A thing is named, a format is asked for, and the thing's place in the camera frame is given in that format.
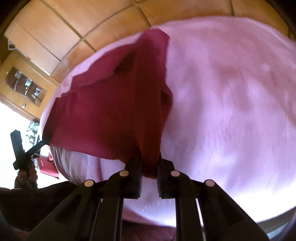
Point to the pile of small household objects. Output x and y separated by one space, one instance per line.
33 132

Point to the white clothes hanger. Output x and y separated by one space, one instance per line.
11 45

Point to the dark red embroidered garment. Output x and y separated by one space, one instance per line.
104 104

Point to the person's left hand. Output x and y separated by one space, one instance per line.
25 177

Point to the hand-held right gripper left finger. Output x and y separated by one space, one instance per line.
135 185

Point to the wooden wardrobe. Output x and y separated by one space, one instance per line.
46 30

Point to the red box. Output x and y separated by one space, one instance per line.
47 166

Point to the group of small bottles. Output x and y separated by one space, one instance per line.
29 84

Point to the pink bedspread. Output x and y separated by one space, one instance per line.
219 104

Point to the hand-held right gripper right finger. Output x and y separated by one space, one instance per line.
163 185

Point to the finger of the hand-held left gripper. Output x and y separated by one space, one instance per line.
37 146

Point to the wooden cabinet with shelf niche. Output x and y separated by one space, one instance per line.
13 97

